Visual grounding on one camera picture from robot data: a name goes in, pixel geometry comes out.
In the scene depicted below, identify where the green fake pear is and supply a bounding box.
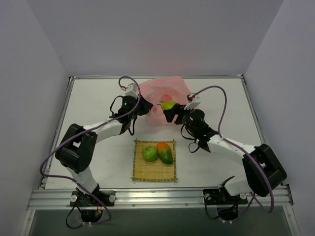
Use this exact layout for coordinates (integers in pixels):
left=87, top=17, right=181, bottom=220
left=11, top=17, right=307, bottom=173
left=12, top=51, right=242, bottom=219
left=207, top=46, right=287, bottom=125
left=160, top=101, right=176, bottom=111

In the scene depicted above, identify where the pink plastic bag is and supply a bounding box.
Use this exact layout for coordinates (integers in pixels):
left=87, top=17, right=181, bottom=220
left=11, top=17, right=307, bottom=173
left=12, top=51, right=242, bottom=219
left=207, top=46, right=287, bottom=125
left=140, top=76, right=190, bottom=125

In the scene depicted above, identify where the green orange fake mango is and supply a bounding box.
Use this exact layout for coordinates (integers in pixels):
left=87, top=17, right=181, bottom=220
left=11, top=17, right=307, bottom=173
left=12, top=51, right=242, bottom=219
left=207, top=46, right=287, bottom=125
left=156, top=142, right=174, bottom=165

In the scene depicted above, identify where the green fake guava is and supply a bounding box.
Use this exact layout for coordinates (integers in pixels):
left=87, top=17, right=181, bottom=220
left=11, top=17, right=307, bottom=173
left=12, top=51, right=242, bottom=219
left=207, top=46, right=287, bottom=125
left=142, top=146, right=158, bottom=162

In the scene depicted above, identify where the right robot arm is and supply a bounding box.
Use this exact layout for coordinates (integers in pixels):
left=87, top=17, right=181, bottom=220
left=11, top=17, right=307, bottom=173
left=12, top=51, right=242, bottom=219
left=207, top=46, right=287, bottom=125
left=161, top=101, right=287, bottom=203

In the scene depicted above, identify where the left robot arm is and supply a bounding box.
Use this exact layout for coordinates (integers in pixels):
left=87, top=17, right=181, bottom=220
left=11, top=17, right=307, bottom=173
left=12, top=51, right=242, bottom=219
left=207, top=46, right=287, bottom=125
left=55, top=95, right=153, bottom=206

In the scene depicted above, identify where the woven bamboo mat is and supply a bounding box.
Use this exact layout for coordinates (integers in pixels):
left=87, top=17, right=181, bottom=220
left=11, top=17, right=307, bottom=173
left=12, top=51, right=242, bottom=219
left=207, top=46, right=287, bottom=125
left=131, top=139, right=178, bottom=182

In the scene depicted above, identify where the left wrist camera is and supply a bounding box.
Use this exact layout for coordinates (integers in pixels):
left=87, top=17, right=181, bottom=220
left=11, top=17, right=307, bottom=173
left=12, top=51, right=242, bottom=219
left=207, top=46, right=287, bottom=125
left=125, top=83, right=138, bottom=98

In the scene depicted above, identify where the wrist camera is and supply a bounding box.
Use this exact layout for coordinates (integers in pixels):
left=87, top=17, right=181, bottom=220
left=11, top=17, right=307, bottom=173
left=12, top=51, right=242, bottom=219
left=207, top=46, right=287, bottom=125
left=184, top=93, right=201, bottom=110
left=125, top=83, right=138, bottom=98

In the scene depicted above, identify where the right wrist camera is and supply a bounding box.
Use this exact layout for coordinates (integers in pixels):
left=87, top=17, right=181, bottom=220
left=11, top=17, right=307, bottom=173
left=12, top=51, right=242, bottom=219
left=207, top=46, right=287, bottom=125
left=184, top=93, right=201, bottom=110

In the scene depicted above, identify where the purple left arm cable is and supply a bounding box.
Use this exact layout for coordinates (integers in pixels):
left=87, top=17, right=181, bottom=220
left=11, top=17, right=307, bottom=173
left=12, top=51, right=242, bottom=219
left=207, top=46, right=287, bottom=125
left=39, top=76, right=141, bottom=225

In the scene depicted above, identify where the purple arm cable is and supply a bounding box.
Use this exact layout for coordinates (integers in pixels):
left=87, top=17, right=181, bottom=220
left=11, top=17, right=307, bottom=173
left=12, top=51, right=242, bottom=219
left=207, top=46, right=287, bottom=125
left=189, top=85, right=276, bottom=220
left=39, top=76, right=141, bottom=225

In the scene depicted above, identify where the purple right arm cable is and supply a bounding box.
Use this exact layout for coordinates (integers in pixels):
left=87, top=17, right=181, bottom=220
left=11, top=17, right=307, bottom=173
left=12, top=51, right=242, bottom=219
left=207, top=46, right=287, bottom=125
left=189, top=85, right=276, bottom=220

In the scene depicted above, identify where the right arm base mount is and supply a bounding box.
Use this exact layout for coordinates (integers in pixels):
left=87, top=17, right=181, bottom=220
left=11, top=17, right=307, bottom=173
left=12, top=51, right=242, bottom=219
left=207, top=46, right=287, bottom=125
left=203, top=188, right=248, bottom=223

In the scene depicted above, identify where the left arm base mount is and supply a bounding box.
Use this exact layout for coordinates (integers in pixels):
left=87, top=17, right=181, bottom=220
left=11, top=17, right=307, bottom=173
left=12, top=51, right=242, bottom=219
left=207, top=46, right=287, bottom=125
left=65, top=187, right=116, bottom=229

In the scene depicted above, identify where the aluminium table frame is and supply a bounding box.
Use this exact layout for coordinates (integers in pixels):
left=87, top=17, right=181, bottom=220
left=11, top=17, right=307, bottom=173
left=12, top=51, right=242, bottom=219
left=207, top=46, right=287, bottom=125
left=26, top=75, right=295, bottom=236

